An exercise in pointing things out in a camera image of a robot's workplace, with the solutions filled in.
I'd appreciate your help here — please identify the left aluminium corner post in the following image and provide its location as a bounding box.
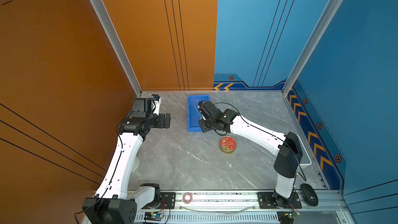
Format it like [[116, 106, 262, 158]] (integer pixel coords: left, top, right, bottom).
[[90, 0, 142, 96]]

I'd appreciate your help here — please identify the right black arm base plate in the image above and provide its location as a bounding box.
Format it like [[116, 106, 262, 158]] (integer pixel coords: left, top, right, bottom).
[[257, 191, 302, 209]]

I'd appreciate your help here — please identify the left green circuit board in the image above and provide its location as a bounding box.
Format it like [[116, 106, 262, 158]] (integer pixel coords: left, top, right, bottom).
[[143, 212, 164, 224]]

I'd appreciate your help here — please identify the blue plastic bin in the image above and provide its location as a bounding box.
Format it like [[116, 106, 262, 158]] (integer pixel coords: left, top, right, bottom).
[[187, 94, 210, 132]]

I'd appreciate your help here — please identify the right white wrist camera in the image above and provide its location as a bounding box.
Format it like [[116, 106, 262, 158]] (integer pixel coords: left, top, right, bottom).
[[198, 101, 206, 107]]

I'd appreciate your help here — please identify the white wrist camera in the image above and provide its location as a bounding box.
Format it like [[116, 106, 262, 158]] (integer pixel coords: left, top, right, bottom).
[[151, 94, 161, 115], [198, 101, 206, 107]]

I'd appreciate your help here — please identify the black computer mouse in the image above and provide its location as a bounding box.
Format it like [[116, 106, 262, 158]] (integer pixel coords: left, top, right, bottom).
[[301, 184, 319, 206]]

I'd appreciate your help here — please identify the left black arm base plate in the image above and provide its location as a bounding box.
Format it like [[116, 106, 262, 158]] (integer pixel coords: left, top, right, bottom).
[[143, 192, 176, 210]]

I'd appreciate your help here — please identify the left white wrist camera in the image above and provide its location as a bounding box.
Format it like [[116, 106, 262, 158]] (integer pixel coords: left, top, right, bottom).
[[151, 94, 161, 115]]

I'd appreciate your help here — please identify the aluminium corner post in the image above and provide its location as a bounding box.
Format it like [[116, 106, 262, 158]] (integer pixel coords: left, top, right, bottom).
[[282, 0, 343, 96], [90, 0, 142, 96]]

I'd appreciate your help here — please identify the aluminium front rail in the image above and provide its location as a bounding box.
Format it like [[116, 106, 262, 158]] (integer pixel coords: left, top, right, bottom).
[[133, 188, 354, 224]]

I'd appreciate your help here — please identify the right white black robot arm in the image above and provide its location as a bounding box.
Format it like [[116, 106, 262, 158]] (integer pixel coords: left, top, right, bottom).
[[198, 101, 306, 209]]

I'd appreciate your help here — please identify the round red gold tin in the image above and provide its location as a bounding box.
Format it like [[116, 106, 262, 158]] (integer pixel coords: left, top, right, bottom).
[[220, 136, 237, 153]]

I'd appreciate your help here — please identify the small tape roll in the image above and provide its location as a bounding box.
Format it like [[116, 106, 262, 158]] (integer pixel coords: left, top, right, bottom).
[[182, 192, 193, 204]]

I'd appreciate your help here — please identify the right green circuit board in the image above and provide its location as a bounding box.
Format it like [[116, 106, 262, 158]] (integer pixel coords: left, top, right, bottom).
[[277, 211, 301, 224]]

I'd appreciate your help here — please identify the green circuit board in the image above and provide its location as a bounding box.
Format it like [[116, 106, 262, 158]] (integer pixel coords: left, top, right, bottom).
[[143, 212, 164, 224], [277, 211, 301, 224]]

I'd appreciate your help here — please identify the right aluminium corner post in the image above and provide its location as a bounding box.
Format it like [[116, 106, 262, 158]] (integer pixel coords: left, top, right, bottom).
[[282, 0, 343, 96]]

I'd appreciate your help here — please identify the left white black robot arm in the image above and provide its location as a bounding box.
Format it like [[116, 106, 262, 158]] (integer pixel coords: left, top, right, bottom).
[[82, 94, 171, 224]]

